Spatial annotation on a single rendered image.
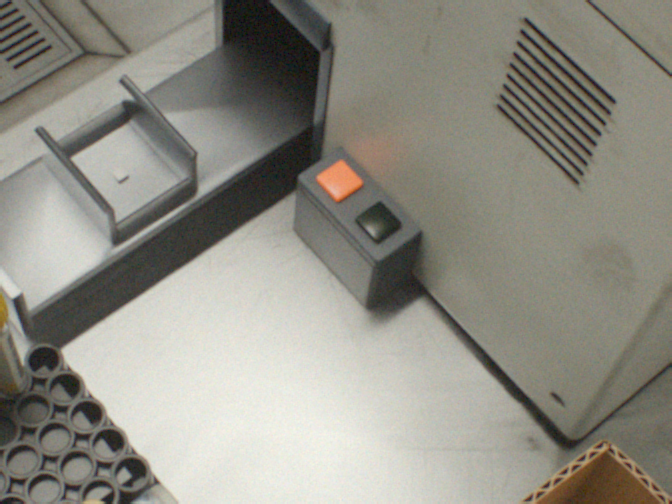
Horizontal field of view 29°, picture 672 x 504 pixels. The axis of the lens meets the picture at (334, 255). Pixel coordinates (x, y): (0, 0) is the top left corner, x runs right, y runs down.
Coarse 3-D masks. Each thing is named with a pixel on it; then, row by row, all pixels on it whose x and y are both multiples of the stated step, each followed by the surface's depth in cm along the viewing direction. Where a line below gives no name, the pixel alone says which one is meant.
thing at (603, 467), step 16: (592, 448) 46; (608, 448) 46; (576, 464) 46; (592, 464) 47; (608, 464) 47; (624, 464) 46; (560, 480) 46; (576, 480) 48; (592, 480) 49; (608, 480) 48; (624, 480) 47; (640, 480) 46; (528, 496) 45; (544, 496) 46; (560, 496) 48; (576, 496) 50; (592, 496) 49; (608, 496) 48; (624, 496) 47; (640, 496) 46; (656, 496) 46
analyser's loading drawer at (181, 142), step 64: (192, 64) 66; (256, 64) 66; (128, 128) 64; (192, 128) 64; (256, 128) 64; (0, 192) 62; (64, 192) 62; (128, 192) 62; (192, 192) 62; (0, 256) 60; (64, 256) 60
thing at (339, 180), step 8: (336, 168) 62; (344, 168) 62; (320, 176) 62; (328, 176) 62; (336, 176) 62; (344, 176) 62; (352, 176) 62; (328, 184) 62; (336, 184) 62; (344, 184) 62; (352, 184) 62; (360, 184) 62; (328, 192) 62; (336, 192) 61; (344, 192) 61; (336, 200) 61
